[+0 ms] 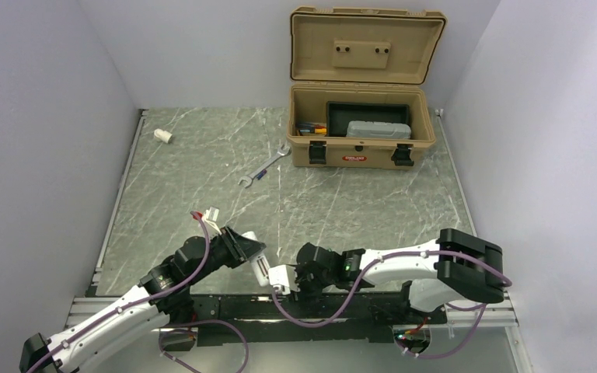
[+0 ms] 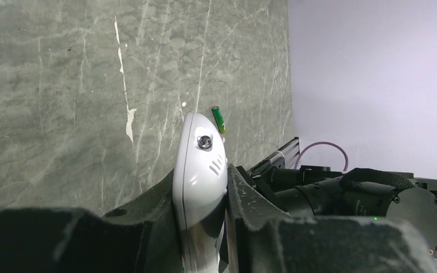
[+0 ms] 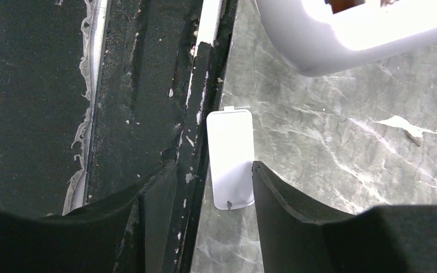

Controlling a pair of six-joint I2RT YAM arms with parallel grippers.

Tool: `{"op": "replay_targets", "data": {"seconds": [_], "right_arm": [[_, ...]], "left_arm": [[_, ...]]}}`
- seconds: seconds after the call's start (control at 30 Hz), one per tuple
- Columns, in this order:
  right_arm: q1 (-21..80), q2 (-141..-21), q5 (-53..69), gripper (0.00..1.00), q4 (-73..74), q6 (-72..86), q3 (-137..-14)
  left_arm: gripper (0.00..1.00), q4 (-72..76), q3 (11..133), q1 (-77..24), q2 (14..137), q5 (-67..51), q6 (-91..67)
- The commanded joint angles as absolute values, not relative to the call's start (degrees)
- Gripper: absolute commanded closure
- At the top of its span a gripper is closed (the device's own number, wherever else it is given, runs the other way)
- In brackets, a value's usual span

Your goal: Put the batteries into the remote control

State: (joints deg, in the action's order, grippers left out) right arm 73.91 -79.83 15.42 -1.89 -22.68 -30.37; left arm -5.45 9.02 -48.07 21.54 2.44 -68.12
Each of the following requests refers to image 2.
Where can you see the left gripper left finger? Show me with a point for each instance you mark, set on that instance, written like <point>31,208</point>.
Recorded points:
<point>139,236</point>

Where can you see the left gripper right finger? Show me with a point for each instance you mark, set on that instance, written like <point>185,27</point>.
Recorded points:
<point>263,238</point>

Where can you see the white remote control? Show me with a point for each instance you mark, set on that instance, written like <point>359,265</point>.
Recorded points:
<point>199,190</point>

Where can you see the small green battery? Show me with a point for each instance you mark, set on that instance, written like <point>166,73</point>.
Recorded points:
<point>219,119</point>

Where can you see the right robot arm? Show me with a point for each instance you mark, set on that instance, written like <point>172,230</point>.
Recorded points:
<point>318,191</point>

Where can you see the aluminium frame rail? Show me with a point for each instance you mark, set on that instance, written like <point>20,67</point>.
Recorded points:
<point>284,157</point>

